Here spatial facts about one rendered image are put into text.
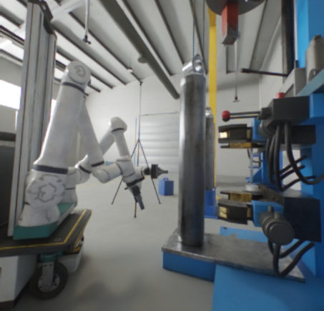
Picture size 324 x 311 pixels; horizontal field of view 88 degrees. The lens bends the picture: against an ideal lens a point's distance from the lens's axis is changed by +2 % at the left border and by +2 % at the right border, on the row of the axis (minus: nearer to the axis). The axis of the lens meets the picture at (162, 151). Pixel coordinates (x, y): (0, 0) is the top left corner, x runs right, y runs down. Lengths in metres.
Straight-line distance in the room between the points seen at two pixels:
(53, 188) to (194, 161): 0.91
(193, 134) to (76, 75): 0.85
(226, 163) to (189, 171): 10.71
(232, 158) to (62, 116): 11.46
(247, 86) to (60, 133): 12.63
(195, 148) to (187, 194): 0.36
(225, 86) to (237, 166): 5.52
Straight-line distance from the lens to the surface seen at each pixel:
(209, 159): 2.62
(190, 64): 1.55
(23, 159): 1.29
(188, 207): 1.35
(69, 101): 1.00
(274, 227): 0.90
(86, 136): 1.15
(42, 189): 0.92
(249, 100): 12.78
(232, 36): 1.87
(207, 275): 1.41
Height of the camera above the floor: 0.76
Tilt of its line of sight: 4 degrees up
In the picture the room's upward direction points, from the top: 2 degrees clockwise
